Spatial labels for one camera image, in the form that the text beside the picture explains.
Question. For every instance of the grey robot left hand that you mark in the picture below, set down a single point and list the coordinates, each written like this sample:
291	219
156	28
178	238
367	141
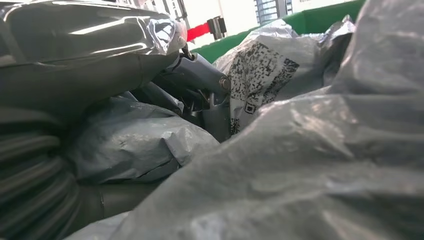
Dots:
82	76

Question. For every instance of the grey package with QR code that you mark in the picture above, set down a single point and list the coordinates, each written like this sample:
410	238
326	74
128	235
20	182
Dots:
265	66

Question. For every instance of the red barrier belt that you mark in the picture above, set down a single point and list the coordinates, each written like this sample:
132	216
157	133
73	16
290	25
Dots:
198	31

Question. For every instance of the large grey red-printed package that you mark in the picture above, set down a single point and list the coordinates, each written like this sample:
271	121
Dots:
314	165

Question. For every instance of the window with blinds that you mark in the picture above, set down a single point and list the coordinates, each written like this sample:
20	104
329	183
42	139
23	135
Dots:
271	10

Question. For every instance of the green plastic crate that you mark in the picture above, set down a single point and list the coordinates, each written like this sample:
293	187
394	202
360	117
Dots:
318	20

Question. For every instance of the black barrier post head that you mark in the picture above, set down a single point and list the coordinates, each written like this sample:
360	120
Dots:
217	27

